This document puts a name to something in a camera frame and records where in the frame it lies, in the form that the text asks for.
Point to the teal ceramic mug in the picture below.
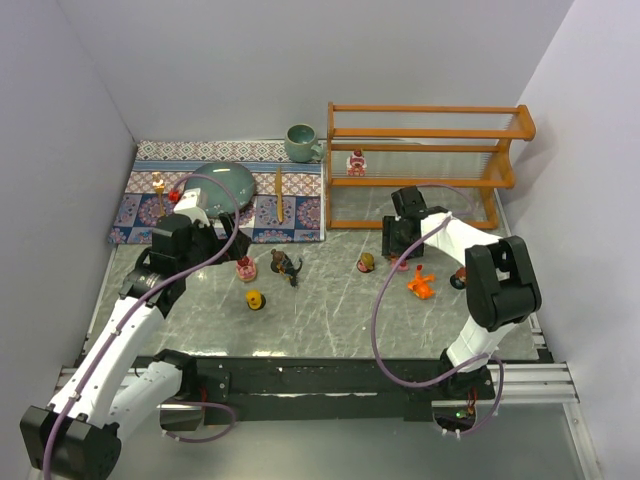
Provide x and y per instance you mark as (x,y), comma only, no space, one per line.
(301,144)

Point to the patterned blue placemat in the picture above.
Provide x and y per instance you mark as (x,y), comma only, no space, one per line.
(303,189)

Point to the red-haired small figurine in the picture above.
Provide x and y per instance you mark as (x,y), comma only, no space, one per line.
(458,279)

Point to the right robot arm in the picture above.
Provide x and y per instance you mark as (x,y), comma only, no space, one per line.
(499,281)

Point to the aluminium rail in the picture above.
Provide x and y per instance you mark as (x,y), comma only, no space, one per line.
(524,383)

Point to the brown-haired figure with dark creature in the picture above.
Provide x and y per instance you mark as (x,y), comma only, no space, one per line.
(282,264)

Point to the pink bear donut toy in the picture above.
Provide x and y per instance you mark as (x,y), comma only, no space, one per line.
(246,269)

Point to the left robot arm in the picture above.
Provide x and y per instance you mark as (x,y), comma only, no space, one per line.
(80,433)

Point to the teal ceramic plate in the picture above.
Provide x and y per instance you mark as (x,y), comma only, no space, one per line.
(238,180)

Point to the orange wooden two-tier shelf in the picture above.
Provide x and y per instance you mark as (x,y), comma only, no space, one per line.
(466,148)

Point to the pink bear strawberry cake toy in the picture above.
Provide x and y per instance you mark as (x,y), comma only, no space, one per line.
(356,164)

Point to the black base frame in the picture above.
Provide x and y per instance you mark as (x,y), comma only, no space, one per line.
(282,389)

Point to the yellow duck toy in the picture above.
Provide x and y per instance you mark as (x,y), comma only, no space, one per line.
(255,300)

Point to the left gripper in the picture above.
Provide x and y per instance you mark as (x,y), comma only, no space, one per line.
(223,239)

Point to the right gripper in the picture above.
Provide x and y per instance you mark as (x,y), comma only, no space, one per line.
(400,240)

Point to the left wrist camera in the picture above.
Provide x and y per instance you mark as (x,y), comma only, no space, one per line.
(192,204)

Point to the gold knife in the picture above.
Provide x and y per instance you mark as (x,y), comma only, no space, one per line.
(279,195)

